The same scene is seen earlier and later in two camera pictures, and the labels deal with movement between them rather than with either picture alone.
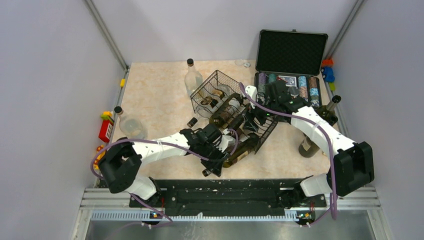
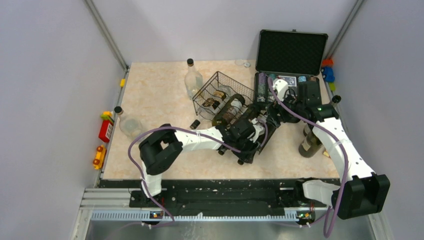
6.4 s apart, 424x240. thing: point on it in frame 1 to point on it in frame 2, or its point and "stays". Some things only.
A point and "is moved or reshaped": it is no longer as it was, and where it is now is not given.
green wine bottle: [236, 122] is moved or reshaped
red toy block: [107, 124] stays
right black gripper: [255, 113] to [276, 107]
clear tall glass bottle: [193, 79] stays
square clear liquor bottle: [212, 100] is moved or reshaped
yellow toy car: [96, 164] stays
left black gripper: [215, 168] to [246, 155]
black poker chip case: [295, 57] stays
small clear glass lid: [240, 62] stays
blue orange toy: [327, 72] stays
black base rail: [196, 197] stays
